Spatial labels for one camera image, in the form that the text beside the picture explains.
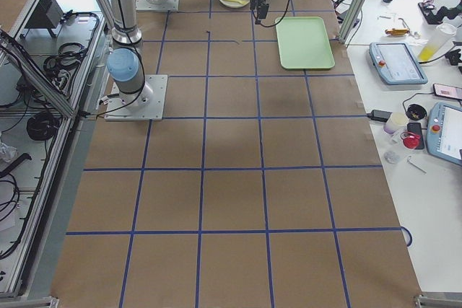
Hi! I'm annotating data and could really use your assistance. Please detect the black power adapter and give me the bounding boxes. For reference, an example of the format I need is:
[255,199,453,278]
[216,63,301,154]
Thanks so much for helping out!
[367,109,391,123]

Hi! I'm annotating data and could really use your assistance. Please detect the near blue teach pendant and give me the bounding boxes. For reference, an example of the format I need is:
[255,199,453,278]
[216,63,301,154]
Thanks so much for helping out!
[426,102,462,166]

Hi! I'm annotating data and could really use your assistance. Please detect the far blue teach pendant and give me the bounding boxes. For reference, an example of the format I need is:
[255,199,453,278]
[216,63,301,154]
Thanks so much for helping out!
[369,42,428,85]

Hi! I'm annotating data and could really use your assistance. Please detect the red round lid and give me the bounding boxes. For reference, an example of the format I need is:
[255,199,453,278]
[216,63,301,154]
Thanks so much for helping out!
[401,132,421,149]

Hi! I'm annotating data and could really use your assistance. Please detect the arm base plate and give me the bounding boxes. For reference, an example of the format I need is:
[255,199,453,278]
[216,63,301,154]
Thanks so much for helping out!
[103,74,168,121]
[136,0,180,12]

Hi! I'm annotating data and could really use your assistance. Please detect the light green plastic tray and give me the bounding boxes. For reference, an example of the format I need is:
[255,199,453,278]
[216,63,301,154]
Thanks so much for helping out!
[276,17,335,70]

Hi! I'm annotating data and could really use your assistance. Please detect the gold metal tool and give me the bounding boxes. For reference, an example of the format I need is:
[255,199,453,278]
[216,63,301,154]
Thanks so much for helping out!
[385,28,410,36]

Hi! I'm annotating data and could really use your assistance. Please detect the yellow liquid plastic bottle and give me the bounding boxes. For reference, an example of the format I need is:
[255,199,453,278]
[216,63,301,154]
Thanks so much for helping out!
[418,23,457,63]

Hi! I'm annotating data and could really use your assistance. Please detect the smartphone with pink screen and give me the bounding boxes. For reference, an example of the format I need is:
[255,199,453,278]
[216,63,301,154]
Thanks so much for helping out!
[433,84,462,101]

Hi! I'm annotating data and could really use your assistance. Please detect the blue teach pendant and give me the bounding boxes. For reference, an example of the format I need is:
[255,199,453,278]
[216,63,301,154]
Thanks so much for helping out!
[369,42,428,85]
[426,102,462,166]

